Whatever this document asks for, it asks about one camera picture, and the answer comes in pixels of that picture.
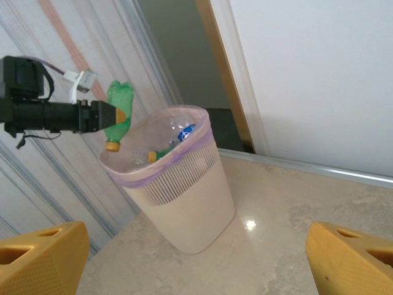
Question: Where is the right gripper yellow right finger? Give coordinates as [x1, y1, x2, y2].
[305, 221, 393, 295]

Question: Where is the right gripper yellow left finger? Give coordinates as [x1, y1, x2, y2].
[0, 221, 90, 295]

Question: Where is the green soda bottle yellow cap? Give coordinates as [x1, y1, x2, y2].
[146, 143, 176, 163]
[103, 79, 136, 153]

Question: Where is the clear Pepsi bottle blue cap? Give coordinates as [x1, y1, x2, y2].
[167, 118, 200, 148]

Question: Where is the pink plastic bin liner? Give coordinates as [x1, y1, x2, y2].
[98, 104, 214, 190]

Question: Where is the beige slotted plastic bin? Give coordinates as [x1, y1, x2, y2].
[98, 104, 236, 255]

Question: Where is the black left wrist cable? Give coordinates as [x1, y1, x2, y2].
[15, 69, 79, 151]

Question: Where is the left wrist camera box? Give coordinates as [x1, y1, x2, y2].
[63, 69, 98, 104]

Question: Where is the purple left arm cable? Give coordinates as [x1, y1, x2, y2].
[23, 56, 67, 75]

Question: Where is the wooden door frame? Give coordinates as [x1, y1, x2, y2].
[195, 0, 258, 154]

